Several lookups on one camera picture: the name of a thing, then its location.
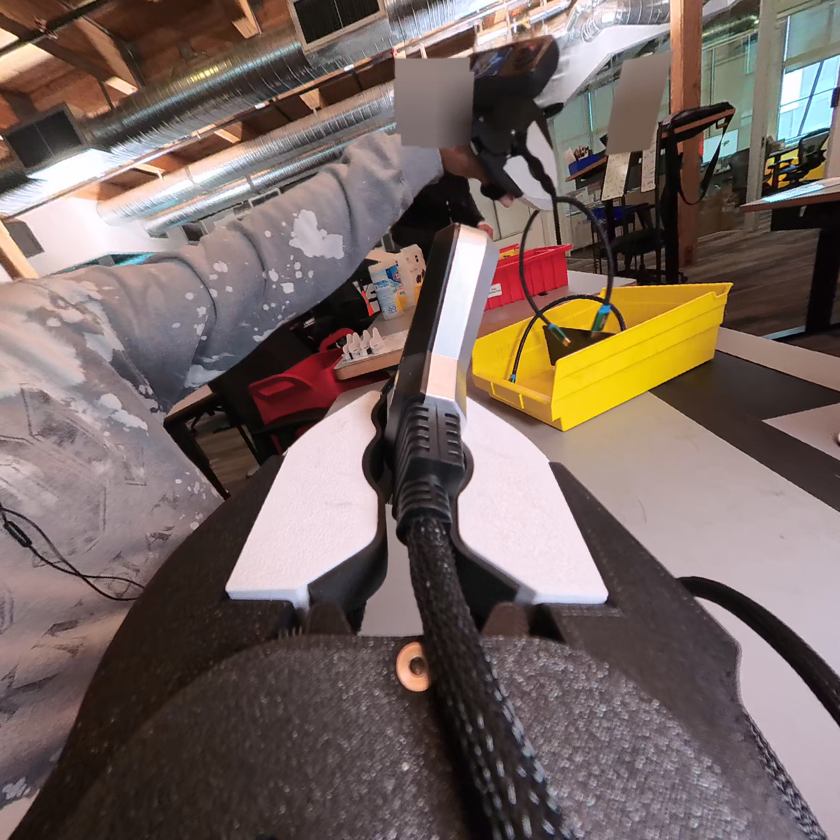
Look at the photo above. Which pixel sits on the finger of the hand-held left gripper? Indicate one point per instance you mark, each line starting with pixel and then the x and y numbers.
pixel 543 151
pixel 525 187

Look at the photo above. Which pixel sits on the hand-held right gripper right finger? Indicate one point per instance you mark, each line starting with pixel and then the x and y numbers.
pixel 525 525

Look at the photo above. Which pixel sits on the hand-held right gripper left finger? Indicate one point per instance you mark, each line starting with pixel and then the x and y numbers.
pixel 308 512

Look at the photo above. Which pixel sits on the yellow plastic bin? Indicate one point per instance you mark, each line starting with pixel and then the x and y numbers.
pixel 623 374

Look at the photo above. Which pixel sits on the person's left forearm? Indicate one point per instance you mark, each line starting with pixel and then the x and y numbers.
pixel 295 229

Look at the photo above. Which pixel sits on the person's left hand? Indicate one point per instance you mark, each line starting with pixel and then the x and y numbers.
pixel 463 161

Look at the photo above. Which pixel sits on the blue storage bin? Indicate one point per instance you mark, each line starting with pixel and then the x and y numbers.
pixel 587 164

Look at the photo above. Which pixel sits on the white paper sheet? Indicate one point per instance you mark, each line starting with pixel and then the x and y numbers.
pixel 615 177
pixel 648 170

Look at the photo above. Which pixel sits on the red plastic bin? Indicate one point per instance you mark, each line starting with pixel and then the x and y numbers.
pixel 531 275

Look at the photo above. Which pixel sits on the red tote bag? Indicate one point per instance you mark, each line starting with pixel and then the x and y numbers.
pixel 295 394

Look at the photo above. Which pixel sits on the black tall stand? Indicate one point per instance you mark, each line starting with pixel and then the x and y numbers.
pixel 669 197

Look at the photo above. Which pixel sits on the white brown carton box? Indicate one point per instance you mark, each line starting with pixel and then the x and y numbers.
pixel 412 275

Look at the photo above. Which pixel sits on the wooden top table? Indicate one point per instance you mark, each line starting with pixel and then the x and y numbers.
pixel 367 367

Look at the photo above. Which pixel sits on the black plastic divider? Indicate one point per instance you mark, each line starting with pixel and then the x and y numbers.
pixel 577 348

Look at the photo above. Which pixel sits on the white wipes canister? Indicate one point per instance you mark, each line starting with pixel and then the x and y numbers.
pixel 386 292

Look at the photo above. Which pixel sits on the row of white printed parts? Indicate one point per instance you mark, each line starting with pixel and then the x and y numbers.
pixel 364 346

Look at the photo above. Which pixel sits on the dark wooden desk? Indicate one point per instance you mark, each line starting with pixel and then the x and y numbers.
pixel 794 197

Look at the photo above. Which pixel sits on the wooden beam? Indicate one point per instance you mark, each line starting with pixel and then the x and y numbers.
pixel 16 253

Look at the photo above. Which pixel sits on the wooden post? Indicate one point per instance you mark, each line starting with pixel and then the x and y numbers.
pixel 687 131

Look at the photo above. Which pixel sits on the wide silver air duct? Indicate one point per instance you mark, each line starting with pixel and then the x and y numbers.
pixel 249 141

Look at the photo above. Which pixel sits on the narrow silver air duct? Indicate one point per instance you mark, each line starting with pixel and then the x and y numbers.
pixel 216 200

